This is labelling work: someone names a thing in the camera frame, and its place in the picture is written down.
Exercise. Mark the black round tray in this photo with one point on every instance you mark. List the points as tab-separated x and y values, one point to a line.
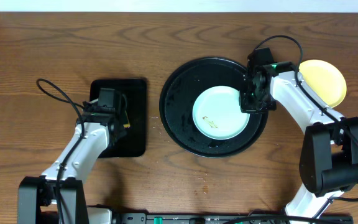
177	98

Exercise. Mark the yellow plate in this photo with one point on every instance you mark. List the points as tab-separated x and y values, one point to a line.
325	80

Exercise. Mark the light blue plate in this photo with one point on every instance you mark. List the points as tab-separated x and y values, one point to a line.
217	113

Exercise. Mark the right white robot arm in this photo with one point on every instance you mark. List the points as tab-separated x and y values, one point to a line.
329	154

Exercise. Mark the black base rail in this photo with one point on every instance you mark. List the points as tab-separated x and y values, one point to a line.
256	218

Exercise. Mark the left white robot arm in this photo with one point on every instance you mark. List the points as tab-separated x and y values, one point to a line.
57	195

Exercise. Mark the yellow sponge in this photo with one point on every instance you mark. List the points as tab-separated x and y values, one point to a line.
126	121

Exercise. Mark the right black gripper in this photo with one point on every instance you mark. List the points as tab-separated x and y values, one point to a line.
247	108

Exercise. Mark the black rectangular tray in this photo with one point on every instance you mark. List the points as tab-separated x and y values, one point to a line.
133	144

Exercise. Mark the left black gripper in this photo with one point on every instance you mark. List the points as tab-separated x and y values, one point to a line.
122	121

